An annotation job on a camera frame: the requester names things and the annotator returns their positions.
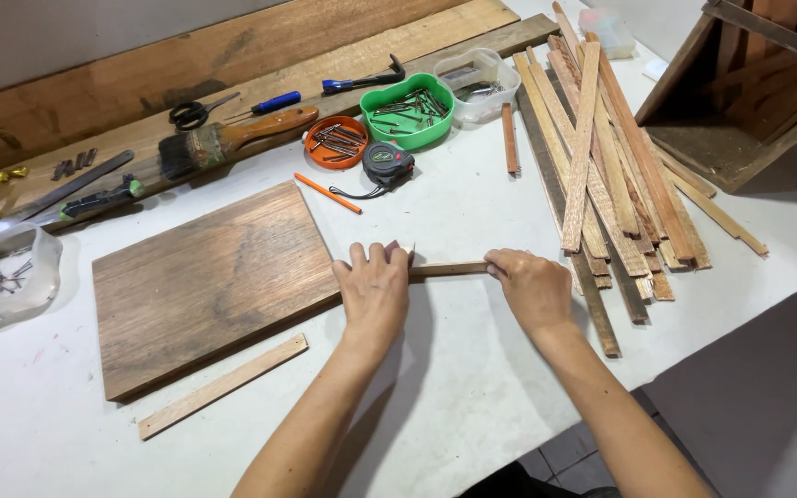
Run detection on person's right hand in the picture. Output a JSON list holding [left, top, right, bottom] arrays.
[[484, 248, 575, 333]]

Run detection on person's left hand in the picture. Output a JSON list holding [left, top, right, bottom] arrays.
[[331, 240, 416, 340]]

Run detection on short brown wood strip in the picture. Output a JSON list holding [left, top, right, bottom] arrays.
[[409, 260, 490, 278]]

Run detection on large brown wooden board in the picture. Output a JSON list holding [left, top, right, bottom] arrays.
[[92, 180, 344, 403]]

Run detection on short reddish wood strip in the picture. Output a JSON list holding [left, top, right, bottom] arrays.
[[501, 102, 521, 175]]

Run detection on pile of long wood strips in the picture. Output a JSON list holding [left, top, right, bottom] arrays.
[[512, 1, 769, 358]]

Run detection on black tape measure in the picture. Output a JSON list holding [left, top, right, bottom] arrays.
[[329, 141, 416, 201]]

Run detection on clear square plastic container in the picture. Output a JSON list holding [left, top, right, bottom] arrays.
[[433, 47, 522, 125]]

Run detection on green plastic container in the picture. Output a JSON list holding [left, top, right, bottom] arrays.
[[360, 72, 455, 151]]

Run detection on hardware in square clear container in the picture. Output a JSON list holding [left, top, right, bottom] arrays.
[[444, 64, 505, 102]]

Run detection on nails in green container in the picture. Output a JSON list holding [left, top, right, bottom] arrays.
[[372, 88, 449, 135]]

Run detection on orange pencil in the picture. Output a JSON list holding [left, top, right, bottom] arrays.
[[293, 172, 363, 215]]

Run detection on nails in orange lid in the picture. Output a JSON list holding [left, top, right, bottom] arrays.
[[310, 123, 366, 163]]

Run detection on orange round lid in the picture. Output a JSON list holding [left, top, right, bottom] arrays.
[[303, 115, 369, 170]]

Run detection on person's dark trousers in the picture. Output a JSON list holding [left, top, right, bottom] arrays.
[[459, 461, 622, 498]]

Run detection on light brown wooden plank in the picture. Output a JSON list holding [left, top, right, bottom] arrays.
[[0, 0, 521, 208]]

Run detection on small clear plastic box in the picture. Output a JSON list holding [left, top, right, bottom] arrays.
[[578, 7, 636, 60]]

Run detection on wooden crate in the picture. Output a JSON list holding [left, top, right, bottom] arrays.
[[635, 0, 797, 195]]

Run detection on light wood strip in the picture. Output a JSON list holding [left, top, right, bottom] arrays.
[[137, 333, 309, 441]]

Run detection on black scissors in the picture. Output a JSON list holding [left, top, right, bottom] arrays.
[[168, 92, 241, 132]]

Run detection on wide brown wooden plank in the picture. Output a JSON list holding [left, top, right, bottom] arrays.
[[0, 0, 472, 182]]

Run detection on small dark metal pieces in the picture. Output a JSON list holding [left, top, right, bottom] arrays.
[[51, 148, 98, 182]]

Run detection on clear round plastic tub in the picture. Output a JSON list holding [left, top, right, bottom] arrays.
[[0, 223, 64, 327]]

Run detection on nails in round clear tub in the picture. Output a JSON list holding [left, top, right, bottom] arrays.
[[0, 255, 34, 305]]

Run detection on black hammer with blue handle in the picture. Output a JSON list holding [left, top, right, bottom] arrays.
[[321, 54, 406, 95]]

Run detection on blue handled screwdriver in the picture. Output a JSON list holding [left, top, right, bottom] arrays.
[[224, 90, 302, 124]]

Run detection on wooden handled paintbrush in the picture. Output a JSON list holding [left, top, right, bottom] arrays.
[[158, 106, 320, 182]]

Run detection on black and green handled saw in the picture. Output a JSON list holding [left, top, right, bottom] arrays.
[[28, 174, 145, 230]]

